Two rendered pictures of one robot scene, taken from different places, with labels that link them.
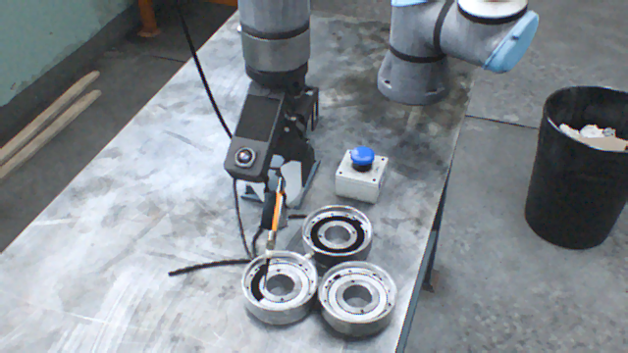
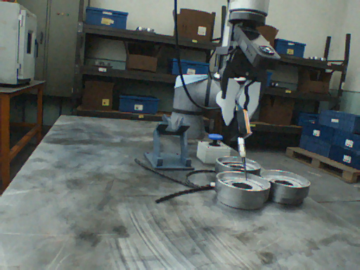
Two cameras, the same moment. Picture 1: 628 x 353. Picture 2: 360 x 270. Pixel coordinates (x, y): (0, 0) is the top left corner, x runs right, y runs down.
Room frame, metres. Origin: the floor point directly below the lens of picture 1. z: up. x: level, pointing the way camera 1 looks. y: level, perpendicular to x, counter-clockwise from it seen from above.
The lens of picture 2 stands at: (0.19, 0.48, 1.02)
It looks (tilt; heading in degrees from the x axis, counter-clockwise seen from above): 11 degrees down; 324
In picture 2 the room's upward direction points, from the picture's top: 7 degrees clockwise
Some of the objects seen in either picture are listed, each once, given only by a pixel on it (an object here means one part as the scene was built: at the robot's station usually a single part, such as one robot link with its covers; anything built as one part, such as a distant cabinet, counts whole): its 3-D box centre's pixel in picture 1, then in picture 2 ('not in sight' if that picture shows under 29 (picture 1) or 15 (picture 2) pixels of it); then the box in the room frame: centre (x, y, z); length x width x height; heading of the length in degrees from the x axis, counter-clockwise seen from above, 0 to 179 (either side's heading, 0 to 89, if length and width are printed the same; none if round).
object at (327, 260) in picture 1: (337, 238); (237, 171); (0.67, -0.03, 0.82); 0.10 x 0.10 x 0.04
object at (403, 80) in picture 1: (416, 63); (186, 121); (1.12, -0.20, 0.85); 0.15 x 0.15 x 0.10
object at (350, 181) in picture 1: (362, 174); (212, 151); (0.81, -0.08, 0.82); 0.08 x 0.07 x 0.05; 161
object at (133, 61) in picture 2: not in sight; (140, 57); (3.99, -1.41, 1.19); 0.52 x 0.42 x 0.38; 71
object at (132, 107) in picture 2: not in sight; (137, 103); (4.00, -1.43, 0.56); 0.52 x 0.38 x 0.22; 68
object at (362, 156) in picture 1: (362, 163); (214, 143); (0.81, -0.08, 0.85); 0.04 x 0.04 x 0.05
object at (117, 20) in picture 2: not in sight; (105, 20); (4.17, -0.94, 1.61); 0.52 x 0.38 x 0.22; 74
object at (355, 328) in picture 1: (357, 299); (283, 186); (0.55, -0.06, 0.82); 0.10 x 0.10 x 0.04
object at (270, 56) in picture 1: (273, 42); (247, 5); (0.63, 0.05, 1.17); 0.08 x 0.08 x 0.05
